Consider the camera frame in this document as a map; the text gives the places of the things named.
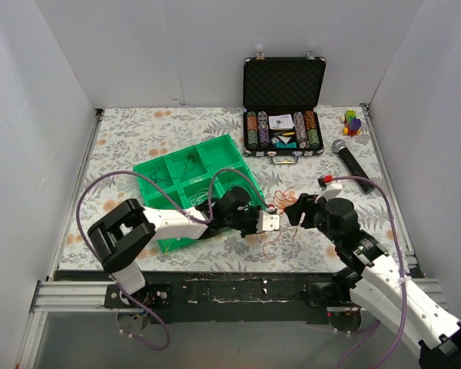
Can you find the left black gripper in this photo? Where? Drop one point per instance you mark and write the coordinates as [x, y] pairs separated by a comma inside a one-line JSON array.
[[251, 221]]

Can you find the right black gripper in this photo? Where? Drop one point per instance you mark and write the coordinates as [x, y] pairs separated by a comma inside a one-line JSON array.
[[305, 210]]

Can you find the green compartment tray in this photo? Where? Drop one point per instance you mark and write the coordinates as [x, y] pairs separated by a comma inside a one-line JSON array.
[[185, 175]]

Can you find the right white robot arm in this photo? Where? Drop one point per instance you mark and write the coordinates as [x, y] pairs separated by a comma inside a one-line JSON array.
[[375, 283]]

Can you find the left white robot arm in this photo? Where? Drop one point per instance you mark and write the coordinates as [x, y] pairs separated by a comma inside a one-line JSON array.
[[121, 235]]

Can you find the black handheld microphone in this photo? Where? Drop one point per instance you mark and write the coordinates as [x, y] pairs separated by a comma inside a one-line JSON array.
[[340, 148]]

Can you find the black poker chip case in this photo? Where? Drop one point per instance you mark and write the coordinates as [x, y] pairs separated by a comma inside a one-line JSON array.
[[280, 99]]

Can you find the colourful toy block train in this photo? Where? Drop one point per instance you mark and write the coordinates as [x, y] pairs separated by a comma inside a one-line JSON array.
[[351, 123]]

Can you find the floral table mat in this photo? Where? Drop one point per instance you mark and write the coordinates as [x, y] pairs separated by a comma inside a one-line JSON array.
[[131, 136]]

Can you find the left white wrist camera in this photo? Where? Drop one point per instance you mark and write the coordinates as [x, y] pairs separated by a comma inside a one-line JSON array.
[[268, 220]]

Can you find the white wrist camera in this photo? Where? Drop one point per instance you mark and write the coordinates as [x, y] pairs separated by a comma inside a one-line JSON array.
[[330, 188], [268, 220]]

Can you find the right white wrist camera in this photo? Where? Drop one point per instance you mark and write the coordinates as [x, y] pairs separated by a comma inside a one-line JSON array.
[[330, 188]]

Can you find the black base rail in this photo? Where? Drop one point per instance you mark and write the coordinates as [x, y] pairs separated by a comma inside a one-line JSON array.
[[177, 297]]

